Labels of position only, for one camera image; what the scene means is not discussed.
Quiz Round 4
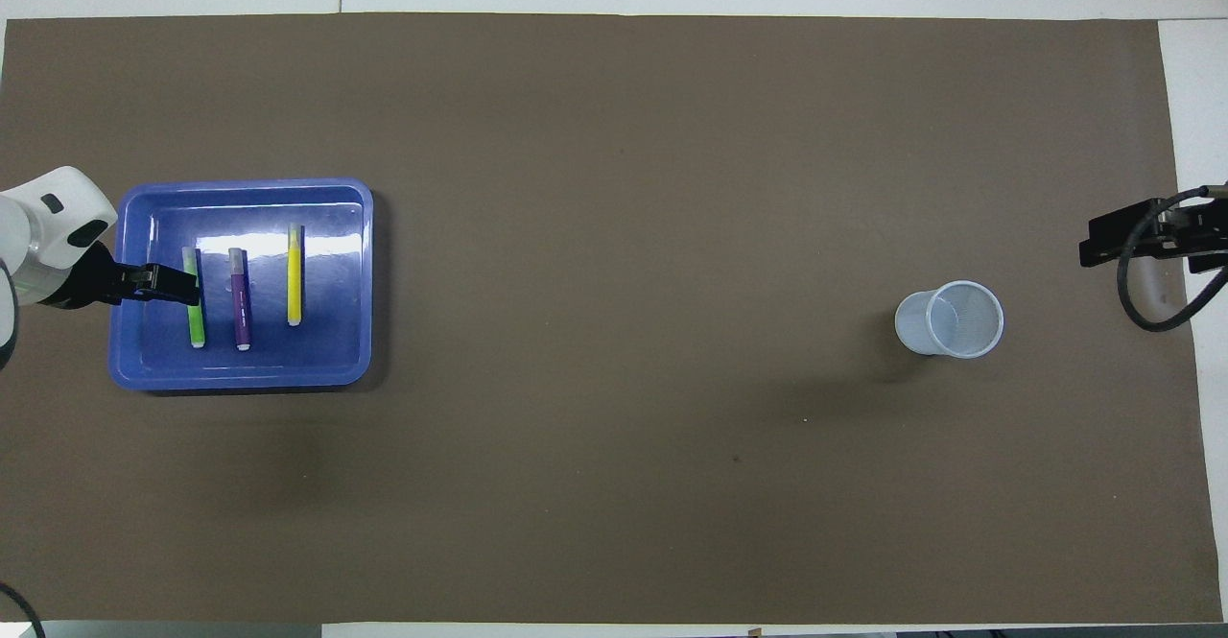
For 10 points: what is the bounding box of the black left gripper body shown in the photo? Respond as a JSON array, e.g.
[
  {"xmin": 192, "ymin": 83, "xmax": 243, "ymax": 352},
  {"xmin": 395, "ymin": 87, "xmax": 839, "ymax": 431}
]
[{"xmin": 43, "ymin": 240, "xmax": 121, "ymax": 311}]

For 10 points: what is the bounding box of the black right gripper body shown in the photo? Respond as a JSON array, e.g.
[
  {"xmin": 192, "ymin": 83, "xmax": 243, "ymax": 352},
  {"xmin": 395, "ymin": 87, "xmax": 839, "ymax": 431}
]
[{"xmin": 1159, "ymin": 201, "xmax": 1228, "ymax": 274}]

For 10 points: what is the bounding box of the green marker pen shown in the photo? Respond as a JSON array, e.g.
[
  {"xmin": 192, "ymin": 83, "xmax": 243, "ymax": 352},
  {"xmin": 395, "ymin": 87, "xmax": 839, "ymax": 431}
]
[{"xmin": 182, "ymin": 247, "xmax": 207, "ymax": 349}]

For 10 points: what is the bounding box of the purple marker pen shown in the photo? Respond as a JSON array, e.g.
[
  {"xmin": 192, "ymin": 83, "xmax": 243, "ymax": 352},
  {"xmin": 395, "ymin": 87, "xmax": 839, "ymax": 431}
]
[{"xmin": 227, "ymin": 248, "xmax": 252, "ymax": 351}]

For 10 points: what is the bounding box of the yellow marker pen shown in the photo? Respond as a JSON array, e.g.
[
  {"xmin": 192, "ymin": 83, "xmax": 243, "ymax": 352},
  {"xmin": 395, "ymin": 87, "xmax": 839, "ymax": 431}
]
[{"xmin": 287, "ymin": 224, "xmax": 305, "ymax": 327}]

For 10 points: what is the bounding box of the blue plastic tray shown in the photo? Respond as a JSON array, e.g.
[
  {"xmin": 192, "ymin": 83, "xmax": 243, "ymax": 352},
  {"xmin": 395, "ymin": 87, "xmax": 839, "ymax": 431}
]
[{"xmin": 107, "ymin": 177, "xmax": 375, "ymax": 392}]

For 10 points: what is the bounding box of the translucent plastic cup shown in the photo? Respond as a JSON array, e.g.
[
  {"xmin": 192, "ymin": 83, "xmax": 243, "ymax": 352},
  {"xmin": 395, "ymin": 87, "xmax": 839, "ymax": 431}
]
[{"xmin": 894, "ymin": 280, "xmax": 1005, "ymax": 360}]

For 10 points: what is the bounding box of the brown table mat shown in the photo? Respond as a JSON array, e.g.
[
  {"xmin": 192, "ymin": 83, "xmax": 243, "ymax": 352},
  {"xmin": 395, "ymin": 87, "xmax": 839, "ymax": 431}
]
[{"xmin": 0, "ymin": 12, "xmax": 1224, "ymax": 625}]

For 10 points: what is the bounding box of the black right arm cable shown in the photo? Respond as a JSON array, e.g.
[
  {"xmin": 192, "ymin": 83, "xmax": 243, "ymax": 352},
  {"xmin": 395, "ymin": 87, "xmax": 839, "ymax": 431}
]
[{"xmin": 1118, "ymin": 185, "xmax": 1228, "ymax": 334}]

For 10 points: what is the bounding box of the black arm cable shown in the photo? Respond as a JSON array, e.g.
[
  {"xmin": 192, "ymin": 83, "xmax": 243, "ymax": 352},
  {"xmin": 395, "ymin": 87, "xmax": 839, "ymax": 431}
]
[
  {"xmin": 1118, "ymin": 185, "xmax": 1228, "ymax": 334},
  {"xmin": 0, "ymin": 580, "xmax": 46, "ymax": 638}
]

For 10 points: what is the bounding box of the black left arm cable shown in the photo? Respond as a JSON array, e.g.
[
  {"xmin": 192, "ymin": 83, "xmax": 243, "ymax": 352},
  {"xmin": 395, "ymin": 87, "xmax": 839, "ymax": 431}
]
[{"xmin": 0, "ymin": 580, "xmax": 46, "ymax": 638}]

